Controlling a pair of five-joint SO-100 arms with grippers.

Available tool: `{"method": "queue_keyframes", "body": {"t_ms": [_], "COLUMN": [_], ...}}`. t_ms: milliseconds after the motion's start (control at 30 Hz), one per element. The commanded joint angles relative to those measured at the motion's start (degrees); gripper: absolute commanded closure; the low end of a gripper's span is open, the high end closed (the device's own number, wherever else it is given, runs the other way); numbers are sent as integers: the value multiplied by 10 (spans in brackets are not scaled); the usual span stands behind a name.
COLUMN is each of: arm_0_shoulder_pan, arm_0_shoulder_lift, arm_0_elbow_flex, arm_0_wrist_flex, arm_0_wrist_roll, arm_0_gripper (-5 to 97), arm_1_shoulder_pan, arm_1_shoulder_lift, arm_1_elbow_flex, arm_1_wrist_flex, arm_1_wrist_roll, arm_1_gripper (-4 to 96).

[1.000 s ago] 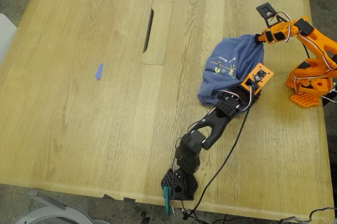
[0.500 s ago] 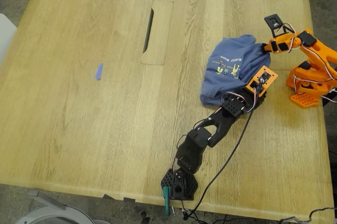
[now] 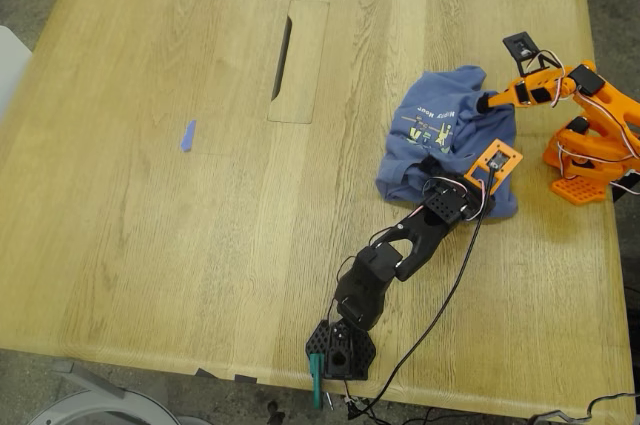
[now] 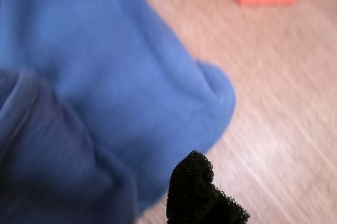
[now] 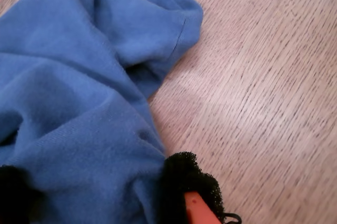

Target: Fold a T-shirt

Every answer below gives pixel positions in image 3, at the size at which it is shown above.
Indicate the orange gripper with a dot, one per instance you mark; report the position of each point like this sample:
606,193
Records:
504,97

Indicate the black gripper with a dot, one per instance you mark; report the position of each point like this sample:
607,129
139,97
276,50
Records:
431,165

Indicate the blue T-shirt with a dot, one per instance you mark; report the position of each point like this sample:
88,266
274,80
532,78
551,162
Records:
425,95

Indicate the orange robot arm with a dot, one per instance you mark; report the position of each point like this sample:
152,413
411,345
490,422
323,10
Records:
615,105

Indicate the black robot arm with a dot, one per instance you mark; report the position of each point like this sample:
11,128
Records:
365,285

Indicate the black table clamp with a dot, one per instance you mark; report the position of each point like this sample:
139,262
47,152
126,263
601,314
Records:
624,191

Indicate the blue masking tape piece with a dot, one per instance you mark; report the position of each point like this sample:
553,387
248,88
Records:
188,137

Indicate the green table clamp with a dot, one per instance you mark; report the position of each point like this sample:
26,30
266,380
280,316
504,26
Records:
316,385

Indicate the grey white swivel chair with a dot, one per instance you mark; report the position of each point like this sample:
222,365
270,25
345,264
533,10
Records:
100,402

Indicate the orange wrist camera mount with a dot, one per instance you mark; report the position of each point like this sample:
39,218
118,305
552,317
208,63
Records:
475,175

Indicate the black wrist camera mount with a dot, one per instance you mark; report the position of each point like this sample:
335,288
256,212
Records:
520,47

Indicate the black table bracket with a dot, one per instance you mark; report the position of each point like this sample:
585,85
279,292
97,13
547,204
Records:
246,379
205,373

